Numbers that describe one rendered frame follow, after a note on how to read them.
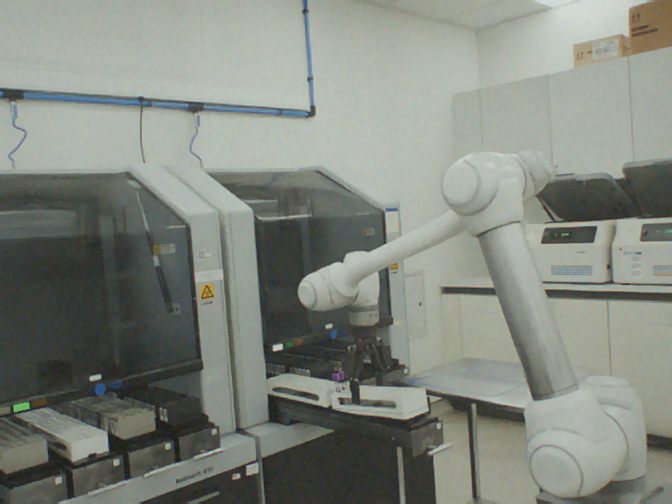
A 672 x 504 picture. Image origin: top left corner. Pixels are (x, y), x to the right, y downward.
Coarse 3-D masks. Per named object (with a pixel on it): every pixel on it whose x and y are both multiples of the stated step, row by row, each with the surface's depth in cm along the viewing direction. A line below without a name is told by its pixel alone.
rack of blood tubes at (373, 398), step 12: (336, 396) 203; (348, 396) 199; (360, 396) 195; (372, 396) 192; (384, 396) 188; (396, 396) 185; (408, 396) 185; (420, 396) 188; (348, 408) 199; (360, 408) 196; (372, 408) 192; (384, 408) 189; (396, 408) 185; (408, 408) 184
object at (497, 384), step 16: (432, 368) 245; (448, 368) 244; (464, 368) 242; (480, 368) 240; (496, 368) 238; (512, 368) 236; (400, 384) 226; (416, 384) 224; (432, 384) 223; (448, 384) 221; (464, 384) 220; (480, 384) 218; (496, 384) 217; (512, 384) 215; (464, 400) 206; (480, 400) 202; (496, 400) 199; (512, 400) 198; (528, 400) 196; (400, 448) 231; (400, 464) 231; (400, 480) 231; (400, 496) 231; (480, 496) 261
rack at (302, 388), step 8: (280, 376) 231; (288, 376) 230; (296, 376) 229; (304, 376) 228; (272, 384) 227; (280, 384) 222; (288, 384) 219; (296, 384) 218; (304, 384) 217; (312, 384) 216; (320, 384) 216; (328, 384) 215; (272, 392) 225; (280, 392) 223; (288, 392) 223; (296, 392) 222; (304, 392) 225; (312, 392) 210; (320, 392) 208; (328, 392) 207; (304, 400) 214; (312, 400) 211; (320, 400) 208; (328, 400) 207
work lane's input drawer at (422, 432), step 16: (272, 400) 223; (288, 400) 218; (288, 416) 217; (304, 416) 212; (320, 416) 206; (336, 416) 201; (352, 416) 197; (368, 416) 193; (384, 416) 196; (416, 416) 194; (432, 416) 189; (352, 432) 196; (368, 432) 192; (384, 432) 187; (400, 432) 183; (416, 432) 181; (432, 432) 186; (416, 448) 181; (432, 448) 183
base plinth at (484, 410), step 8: (456, 408) 470; (464, 408) 465; (480, 408) 455; (488, 408) 451; (496, 408) 446; (496, 416) 446; (504, 416) 442; (512, 416) 438; (520, 416) 433; (648, 440) 375; (656, 440) 371; (664, 440) 368
